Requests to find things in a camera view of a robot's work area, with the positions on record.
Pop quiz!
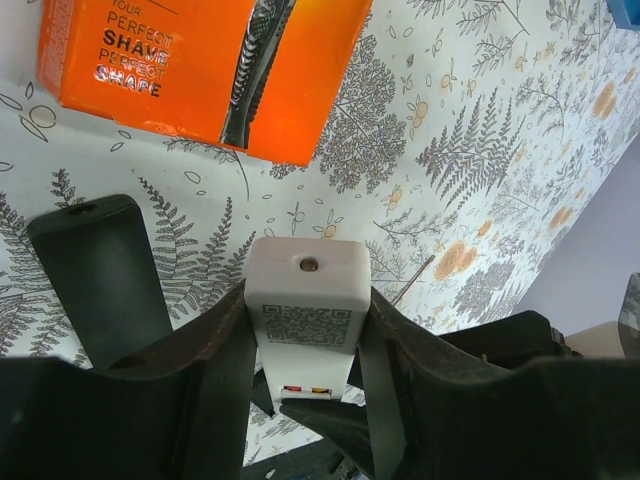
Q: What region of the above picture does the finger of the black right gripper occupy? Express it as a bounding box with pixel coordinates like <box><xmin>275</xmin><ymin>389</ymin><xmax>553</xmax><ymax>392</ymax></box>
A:
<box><xmin>280</xmin><ymin>399</ymin><xmax>373</xmax><ymax>479</ymax></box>

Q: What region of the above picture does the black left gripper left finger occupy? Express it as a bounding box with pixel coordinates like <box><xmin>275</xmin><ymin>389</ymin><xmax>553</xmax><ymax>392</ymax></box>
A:
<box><xmin>1</xmin><ymin>286</ymin><xmax>256</xmax><ymax>479</ymax></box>

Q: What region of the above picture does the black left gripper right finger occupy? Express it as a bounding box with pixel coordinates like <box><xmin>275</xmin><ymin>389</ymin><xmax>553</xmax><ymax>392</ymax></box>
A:
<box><xmin>359</xmin><ymin>292</ymin><xmax>639</xmax><ymax>479</ymax></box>

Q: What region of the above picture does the clear handle screwdriver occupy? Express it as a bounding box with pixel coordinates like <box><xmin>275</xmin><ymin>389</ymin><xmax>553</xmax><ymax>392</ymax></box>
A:
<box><xmin>391</xmin><ymin>255</ymin><xmax>436</xmax><ymax>306</ymax></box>

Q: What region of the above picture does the black remote control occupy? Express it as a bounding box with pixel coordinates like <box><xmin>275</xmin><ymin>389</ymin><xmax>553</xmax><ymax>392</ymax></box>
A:
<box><xmin>27</xmin><ymin>194</ymin><xmax>173</xmax><ymax>369</ymax></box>

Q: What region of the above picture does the floral table mat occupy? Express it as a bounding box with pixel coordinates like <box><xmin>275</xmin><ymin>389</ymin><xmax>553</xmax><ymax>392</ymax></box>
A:
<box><xmin>1</xmin><ymin>1</ymin><xmax>639</xmax><ymax>368</ymax></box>

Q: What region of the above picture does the orange razor box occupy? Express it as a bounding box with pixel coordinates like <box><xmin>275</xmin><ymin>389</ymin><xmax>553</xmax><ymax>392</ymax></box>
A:
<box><xmin>37</xmin><ymin>1</ymin><xmax>370</xmax><ymax>166</ymax></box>

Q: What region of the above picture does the blue shelf unit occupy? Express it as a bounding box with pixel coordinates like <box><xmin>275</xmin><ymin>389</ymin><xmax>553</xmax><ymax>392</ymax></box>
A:
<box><xmin>607</xmin><ymin>0</ymin><xmax>640</xmax><ymax>31</ymax></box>

